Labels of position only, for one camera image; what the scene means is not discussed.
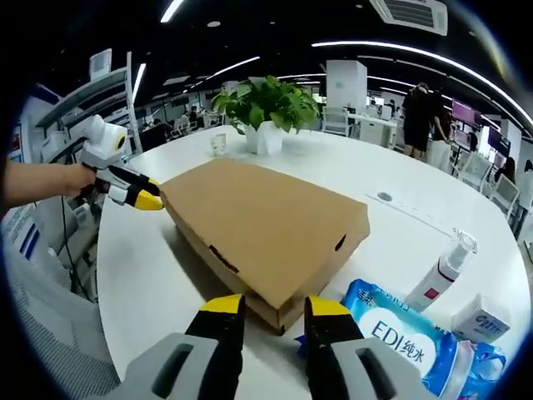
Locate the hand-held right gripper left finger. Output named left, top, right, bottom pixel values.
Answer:
left=120, top=293, right=247, bottom=400

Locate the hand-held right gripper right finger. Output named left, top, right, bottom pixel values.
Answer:
left=303, top=294, right=435, bottom=400

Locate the blue wet wipes pack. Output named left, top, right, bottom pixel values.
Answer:
left=297, top=278, right=464, bottom=400

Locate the brown cardboard shoe box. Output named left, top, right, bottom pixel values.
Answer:
left=159, top=157, right=371, bottom=335

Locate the white pump bottle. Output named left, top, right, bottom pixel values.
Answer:
left=404, top=231, right=480, bottom=313

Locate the blue soft tissue pack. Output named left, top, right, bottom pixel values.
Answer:
left=424, top=339, right=507, bottom=400

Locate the person's left hand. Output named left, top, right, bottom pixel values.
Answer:
left=63, top=162, right=98, bottom=200

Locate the grey metal shelf rack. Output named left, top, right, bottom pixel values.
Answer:
left=35, top=52, right=139, bottom=164

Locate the small white carton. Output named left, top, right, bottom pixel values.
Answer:
left=451, top=293, right=513, bottom=344

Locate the potted green plant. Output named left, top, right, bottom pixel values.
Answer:
left=211, top=75, right=321, bottom=157

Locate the grey mesh office chair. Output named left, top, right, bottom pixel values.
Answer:
left=2, top=245, right=122, bottom=400

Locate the table power outlet strip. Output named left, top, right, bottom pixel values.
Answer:
left=365, top=191, right=457, bottom=235

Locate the white office chair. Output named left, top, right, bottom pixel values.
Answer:
left=453, top=152, right=493, bottom=193
left=489, top=172, right=522, bottom=220
left=322, top=107, right=351, bottom=137

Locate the purple display screen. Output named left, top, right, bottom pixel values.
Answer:
left=451, top=99, right=485, bottom=131

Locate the long ceiling light strip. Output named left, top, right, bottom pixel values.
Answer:
left=311, top=40, right=533, bottom=138

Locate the ceiling air conditioner vent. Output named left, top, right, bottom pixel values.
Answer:
left=369, top=0, right=449, bottom=37

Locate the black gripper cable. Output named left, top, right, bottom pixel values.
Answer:
left=60, top=195, right=91, bottom=299

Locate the dark wall television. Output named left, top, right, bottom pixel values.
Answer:
left=486, top=127, right=511, bottom=156

